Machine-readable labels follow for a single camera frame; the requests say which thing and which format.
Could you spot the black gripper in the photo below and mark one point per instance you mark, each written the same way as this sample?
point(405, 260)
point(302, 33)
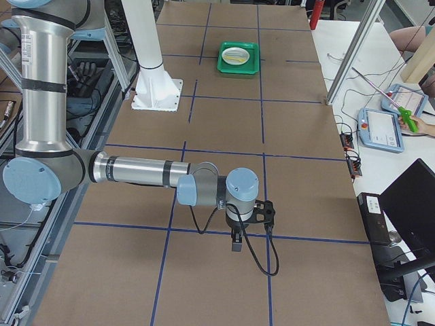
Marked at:
point(236, 225)

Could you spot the yellow plastic spoon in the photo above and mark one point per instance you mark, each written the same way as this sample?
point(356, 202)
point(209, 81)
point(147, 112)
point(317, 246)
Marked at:
point(235, 60)

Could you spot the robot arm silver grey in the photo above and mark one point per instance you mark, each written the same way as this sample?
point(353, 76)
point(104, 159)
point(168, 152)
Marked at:
point(45, 165)

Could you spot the person hand holding grabber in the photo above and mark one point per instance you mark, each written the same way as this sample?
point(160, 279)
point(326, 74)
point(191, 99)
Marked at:
point(423, 127)

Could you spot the black computer box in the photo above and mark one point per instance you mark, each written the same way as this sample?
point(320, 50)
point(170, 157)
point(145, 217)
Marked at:
point(373, 219)

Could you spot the orange black connector lower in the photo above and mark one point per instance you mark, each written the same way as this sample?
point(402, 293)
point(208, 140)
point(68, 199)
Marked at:
point(354, 166)

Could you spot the orange black connector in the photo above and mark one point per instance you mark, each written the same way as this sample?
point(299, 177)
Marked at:
point(354, 166)
point(346, 141)

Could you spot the orange black connector upper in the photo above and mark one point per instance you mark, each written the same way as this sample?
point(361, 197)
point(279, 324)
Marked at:
point(346, 141)

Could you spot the green plastic tray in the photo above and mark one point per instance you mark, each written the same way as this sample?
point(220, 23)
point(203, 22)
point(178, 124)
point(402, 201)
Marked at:
point(248, 70)

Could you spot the black monitor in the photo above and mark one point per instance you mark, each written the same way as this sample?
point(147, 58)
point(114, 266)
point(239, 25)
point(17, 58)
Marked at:
point(409, 204)

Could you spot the near teach pendant tablet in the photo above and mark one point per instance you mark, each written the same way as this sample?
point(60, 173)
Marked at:
point(379, 129)

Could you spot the teach pendant tablet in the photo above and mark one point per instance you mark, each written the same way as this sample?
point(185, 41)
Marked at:
point(379, 129)
point(413, 100)

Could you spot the white round plate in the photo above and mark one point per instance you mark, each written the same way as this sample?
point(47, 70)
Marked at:
point(235, 49)

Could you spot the pale translucent plastic fork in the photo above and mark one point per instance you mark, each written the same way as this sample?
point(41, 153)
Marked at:
point(235, 54)

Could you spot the far teach pendant tablet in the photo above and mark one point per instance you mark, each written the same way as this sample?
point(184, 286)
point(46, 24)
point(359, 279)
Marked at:
point(413, 100)

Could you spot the red cylinder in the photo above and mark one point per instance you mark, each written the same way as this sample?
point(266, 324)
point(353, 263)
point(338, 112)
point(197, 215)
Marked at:
point(316, 13)

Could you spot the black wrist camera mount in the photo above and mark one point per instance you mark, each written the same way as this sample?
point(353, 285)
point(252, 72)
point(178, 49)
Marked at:
point(264, 212)

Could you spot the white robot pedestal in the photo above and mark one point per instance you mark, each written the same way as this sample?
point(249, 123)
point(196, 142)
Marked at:
point(155, 90)

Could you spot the green handled reacher grabber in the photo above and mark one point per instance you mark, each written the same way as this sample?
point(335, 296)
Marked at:
point(404, 113)

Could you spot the aluminium side frame rail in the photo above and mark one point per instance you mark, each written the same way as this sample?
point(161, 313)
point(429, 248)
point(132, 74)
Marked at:
point(36, 238)

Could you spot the aluminium frame post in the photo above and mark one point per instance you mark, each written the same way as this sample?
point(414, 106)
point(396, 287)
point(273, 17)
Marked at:
point(358, 40)

